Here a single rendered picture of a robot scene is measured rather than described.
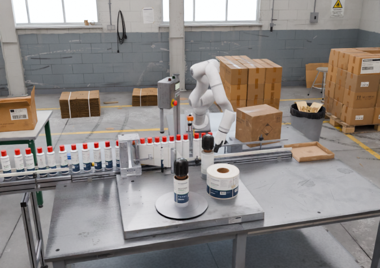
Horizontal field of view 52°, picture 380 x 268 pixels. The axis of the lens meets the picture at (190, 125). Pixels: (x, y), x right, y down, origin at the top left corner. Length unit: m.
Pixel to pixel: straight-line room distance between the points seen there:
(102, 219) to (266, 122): 1.56
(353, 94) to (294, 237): 3.23
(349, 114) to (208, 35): 3.40
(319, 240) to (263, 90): 3.42
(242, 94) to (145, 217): 4.18
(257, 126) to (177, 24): 5.10
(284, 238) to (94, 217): 1.57
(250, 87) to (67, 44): 3.85
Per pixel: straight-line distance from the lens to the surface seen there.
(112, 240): 2.20
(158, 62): 8.16
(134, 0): 8.01
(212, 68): 2.86
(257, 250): 3.14
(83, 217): 2.42
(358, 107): 6.20
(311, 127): 5.13
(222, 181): 2.36
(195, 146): 2.86
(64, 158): 2.78
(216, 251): 3.09
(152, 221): 2.22
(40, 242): 3.28
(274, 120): 3.28
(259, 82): 6.21
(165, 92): 2.71
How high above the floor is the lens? 2.11
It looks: 20 degrees down
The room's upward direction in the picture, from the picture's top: straight up
